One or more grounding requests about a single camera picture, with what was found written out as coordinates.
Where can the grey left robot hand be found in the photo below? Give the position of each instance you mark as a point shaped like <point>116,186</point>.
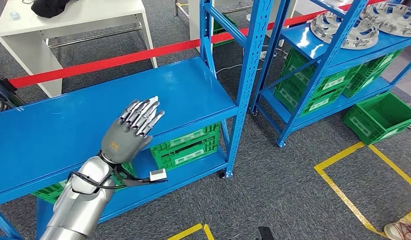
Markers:
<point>124,144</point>

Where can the white curved plastic part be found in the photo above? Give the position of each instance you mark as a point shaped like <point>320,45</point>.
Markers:
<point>154,99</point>

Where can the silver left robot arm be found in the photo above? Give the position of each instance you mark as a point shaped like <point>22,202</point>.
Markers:
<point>83,205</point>

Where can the blue metal shelf rack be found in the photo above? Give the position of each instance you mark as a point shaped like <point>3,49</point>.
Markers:
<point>290,34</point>
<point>192,86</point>

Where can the green folded plastic crate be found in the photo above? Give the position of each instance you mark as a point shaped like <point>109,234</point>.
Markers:
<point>333,82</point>
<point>366,82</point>
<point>223,36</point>
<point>192,139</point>
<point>384,61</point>
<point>50,193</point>
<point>192,157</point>
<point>318,104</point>

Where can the red barrier belt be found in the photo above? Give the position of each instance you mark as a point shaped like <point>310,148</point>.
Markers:
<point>109,61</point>

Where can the yellow floor tape square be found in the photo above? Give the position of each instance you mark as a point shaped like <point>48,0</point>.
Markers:
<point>184,232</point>
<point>319,169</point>

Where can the dark ringed round base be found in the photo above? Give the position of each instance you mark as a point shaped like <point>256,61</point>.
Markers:
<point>0,106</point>

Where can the white table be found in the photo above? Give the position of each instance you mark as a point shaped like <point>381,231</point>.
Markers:
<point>76,13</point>

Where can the black cloth bundle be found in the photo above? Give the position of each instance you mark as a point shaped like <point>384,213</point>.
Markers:
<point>50,8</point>

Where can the white power strip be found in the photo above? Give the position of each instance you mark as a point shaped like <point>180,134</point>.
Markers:
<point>267,53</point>

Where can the small light blue object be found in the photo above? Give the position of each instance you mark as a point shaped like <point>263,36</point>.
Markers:
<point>14,15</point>

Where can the open green plastic crate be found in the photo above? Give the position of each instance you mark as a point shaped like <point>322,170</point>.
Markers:
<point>361,126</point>

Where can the silver finned metal disc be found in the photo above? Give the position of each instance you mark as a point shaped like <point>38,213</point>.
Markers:
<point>354,34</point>
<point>394,20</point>

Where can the white red-laced sneaker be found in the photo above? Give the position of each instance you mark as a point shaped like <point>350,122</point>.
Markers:
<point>397,231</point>

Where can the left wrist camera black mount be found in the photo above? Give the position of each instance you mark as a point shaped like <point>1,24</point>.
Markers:
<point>157,175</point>

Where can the black stanchion post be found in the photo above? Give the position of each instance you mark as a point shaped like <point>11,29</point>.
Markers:
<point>8,92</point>

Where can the black robot bracket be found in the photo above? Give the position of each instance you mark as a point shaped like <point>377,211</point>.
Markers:
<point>264,234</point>

